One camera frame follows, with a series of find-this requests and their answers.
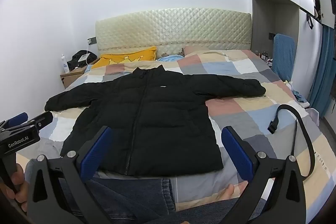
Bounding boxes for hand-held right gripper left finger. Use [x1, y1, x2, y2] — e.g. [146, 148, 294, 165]
[26, 126, 113, 224]

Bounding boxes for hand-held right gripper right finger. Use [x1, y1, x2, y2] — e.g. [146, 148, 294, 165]
[221, 126, 307, 224]

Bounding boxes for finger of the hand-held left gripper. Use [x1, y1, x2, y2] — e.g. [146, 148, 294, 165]
[26, 111, 54, 132]
[0, 112, 29, 130]

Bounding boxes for black puffer jacket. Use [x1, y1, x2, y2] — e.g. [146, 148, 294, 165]
[44, 64, 267, 177]

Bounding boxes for person's left hand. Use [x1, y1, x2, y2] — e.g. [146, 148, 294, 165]
[0, 163, 28, 214]

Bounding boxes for person's bare foot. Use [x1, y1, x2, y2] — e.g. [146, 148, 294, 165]
[218, 183, 248, 201]

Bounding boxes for checked pastel blanket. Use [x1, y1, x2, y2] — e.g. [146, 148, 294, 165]
[16, 49, 328, 224]

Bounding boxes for wooden nightstand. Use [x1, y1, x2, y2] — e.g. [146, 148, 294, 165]
[60, 57, 101, 88]

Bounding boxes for person's blue jeans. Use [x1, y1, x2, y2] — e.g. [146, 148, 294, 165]
[52, 176, 265, 224]

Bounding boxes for white spray bottle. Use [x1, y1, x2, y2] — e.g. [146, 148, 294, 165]
[61, 54, 71, 74]

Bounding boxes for black bag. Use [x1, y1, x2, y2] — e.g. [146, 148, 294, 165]
[67, 50, 98, 69]

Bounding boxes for black belt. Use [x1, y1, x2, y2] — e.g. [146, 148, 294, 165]
[268, 104, 315, 182]

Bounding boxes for teal crumpled cloth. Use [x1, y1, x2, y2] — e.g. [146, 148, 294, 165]
[293, 91, 309, 104]

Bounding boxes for yellow pillow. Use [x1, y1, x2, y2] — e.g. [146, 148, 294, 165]
[91, 46, 158, 69]

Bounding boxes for blue chair cover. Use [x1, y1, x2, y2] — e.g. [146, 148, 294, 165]
[272, 34, 296, 81]

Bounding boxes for pink pillow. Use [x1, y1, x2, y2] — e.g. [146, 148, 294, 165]
[182, 46, 210, 57]

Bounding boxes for light blue pillow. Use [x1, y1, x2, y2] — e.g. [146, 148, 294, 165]
[157, 55, 184, 62]

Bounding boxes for blue curtain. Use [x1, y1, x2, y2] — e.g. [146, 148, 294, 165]
[307, 25, 336, 114]

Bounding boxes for cream quilted headboard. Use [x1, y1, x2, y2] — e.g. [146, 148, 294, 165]
[95, 7, 253, 58]

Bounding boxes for white charging cable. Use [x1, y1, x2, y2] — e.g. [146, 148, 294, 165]
[84, 43, 93, 66]

